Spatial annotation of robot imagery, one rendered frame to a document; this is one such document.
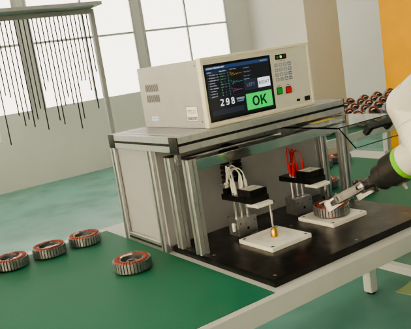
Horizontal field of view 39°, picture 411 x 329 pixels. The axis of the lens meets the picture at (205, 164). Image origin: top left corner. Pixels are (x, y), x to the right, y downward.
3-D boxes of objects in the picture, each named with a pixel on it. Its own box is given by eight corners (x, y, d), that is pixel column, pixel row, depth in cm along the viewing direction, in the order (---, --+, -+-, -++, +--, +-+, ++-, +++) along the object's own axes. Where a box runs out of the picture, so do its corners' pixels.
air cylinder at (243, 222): (258, 230, 181) (256, 213, 180) (239, 237, 177) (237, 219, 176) (248, 227, 185) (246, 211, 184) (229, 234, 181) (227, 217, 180)
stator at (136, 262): (159, 266, 168) (157, 254, 167) (126, 279, 161) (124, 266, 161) (139, 259, 177) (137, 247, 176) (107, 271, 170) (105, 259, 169)
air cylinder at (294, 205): (313, 209, 194) (311, 193, 193) (297, 215, 190) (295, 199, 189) (303, 207, 198) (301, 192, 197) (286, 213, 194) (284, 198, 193)
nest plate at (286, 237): (311, 237, 167) (311, 232, 167) (273, 252, 159) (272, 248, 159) (276, 228, 179) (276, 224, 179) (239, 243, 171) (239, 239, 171)
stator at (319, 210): (357, 211, 180) (356, 200, 180) (333, 221, 174) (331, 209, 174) (331, 207, 190) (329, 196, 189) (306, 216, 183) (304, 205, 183)
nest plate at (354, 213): (366, 214, 180) (366, 210, 180) (333, 228, 172) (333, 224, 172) (331, 208, 192) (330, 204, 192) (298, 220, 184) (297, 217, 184)
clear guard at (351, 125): (408, 132, 176) (407, 113, 175) (356, 148, 163) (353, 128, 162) (329, 130, 203) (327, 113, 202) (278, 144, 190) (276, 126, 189)
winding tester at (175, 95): (315, 104, 192) (308, 42, 189) (209, 128, 169) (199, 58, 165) (242, 106, 224) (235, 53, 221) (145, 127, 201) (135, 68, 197)
